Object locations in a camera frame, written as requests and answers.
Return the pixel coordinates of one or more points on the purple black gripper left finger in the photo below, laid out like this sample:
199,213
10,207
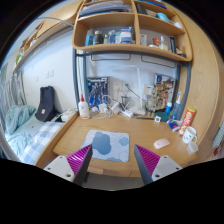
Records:
73,167

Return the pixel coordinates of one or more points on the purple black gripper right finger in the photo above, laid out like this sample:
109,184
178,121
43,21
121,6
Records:
152,166

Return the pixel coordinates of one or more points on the grey blue mouse pad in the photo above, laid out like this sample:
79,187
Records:
109,146

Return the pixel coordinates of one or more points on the wooden desk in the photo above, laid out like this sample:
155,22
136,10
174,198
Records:
141,132

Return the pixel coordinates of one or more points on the clear plastic cup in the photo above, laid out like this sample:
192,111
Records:
192,148

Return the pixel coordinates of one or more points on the white mug with print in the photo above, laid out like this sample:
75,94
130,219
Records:
189,135

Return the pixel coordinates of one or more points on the checked bed sheet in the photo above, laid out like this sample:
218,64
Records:
28,148

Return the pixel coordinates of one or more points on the white desk lamp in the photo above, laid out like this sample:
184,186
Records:
141,109

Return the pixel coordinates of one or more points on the blue spray bottle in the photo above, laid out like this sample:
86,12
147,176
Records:
176,106

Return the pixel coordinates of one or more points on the white bottle red cap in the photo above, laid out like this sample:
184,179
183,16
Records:
83,109

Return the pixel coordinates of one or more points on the black backpack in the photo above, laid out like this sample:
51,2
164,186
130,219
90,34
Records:
46,109

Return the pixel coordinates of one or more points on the red chip can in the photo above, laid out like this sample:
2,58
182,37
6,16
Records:
187,120

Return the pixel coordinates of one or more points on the white power strip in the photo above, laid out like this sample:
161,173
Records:
120,108

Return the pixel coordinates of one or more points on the light blue blanket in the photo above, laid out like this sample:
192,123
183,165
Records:
16,116

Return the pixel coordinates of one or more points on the colourful comic poster box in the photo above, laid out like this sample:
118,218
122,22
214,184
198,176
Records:
161,93

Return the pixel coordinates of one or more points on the blue robot model box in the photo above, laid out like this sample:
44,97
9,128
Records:
98,88

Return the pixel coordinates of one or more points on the wooden wall shelf unit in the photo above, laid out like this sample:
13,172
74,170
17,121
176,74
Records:
139,22

